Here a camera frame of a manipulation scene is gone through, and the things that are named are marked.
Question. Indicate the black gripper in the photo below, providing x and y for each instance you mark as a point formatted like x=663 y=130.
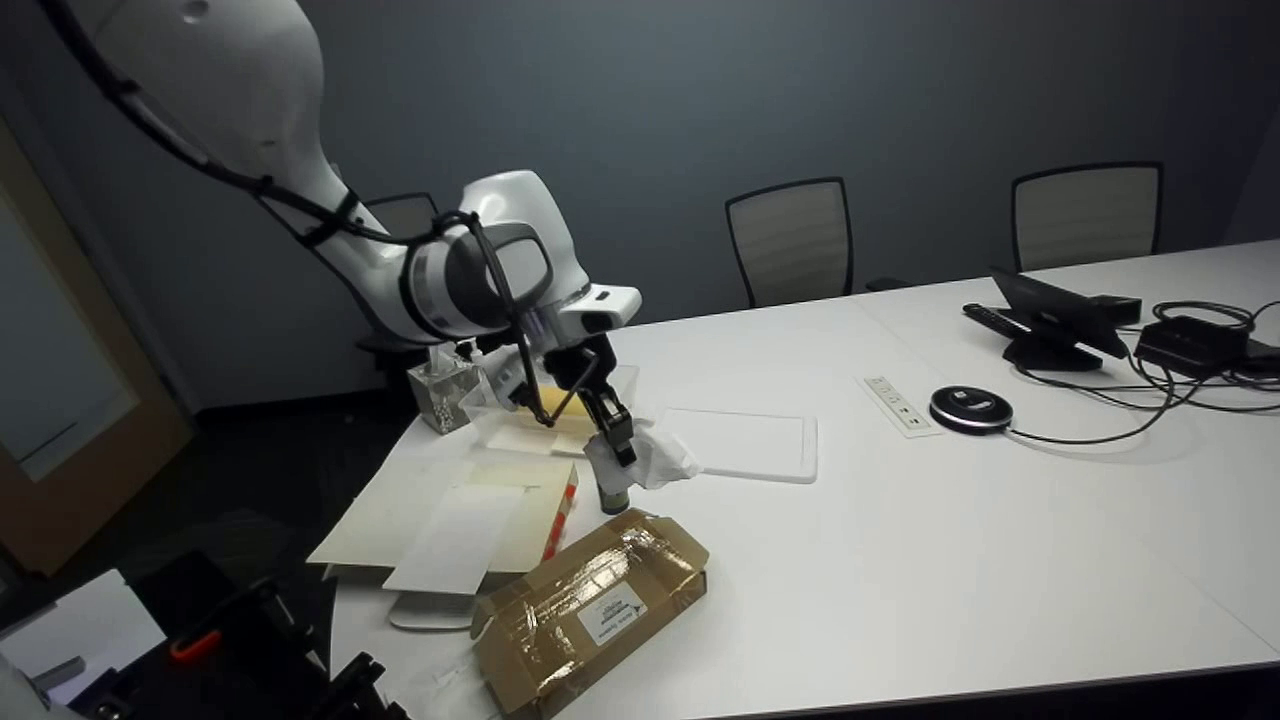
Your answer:
x=584 y=360

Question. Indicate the white paper towel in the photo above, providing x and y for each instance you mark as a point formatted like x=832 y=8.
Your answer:
x=663 y=455

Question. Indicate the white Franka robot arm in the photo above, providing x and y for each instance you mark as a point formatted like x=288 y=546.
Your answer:
x=227 y=80

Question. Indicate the small dark spray bottle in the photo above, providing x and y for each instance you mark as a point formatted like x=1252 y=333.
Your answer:
x=614 y=491

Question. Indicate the orange pen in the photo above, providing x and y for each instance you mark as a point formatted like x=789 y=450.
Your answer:
x=563 y=515

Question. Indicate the white facial tissue sheet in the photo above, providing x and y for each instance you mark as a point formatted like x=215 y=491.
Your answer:
x=448 y=360

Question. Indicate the grey tissue box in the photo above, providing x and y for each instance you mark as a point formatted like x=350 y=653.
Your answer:
x=441 y=402

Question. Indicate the clear plastic tray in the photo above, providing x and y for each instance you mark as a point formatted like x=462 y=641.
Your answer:
x=746 y=444

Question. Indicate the white paper sheet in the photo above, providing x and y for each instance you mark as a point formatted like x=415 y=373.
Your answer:
x=453 y=546

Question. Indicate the brown cardboard box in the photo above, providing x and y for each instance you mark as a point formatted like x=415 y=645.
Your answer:
x=584 y=626

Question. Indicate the white rounded flat device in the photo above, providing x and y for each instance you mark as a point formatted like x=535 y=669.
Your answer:
x=425 y=613

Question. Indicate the grey mesh office chair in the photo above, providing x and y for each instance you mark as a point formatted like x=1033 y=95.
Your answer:
x=407 y=214
x=789 y=240
x=1087 y=214

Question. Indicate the round black speaker puck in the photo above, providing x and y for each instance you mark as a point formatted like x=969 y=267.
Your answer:
x=969 y=409

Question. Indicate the black conference phone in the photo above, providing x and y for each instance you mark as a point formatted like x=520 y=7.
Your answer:
x=1053 y=320

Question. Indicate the wooden door with window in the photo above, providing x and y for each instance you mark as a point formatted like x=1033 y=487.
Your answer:
x=80 y=506

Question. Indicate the white paper with grey mark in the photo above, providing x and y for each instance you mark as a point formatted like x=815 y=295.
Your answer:
x=80 y=626

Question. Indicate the black power box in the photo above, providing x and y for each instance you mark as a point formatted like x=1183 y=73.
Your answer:
x=1195 y=346

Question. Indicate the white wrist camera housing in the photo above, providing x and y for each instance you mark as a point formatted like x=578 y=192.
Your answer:
x=602 y=300

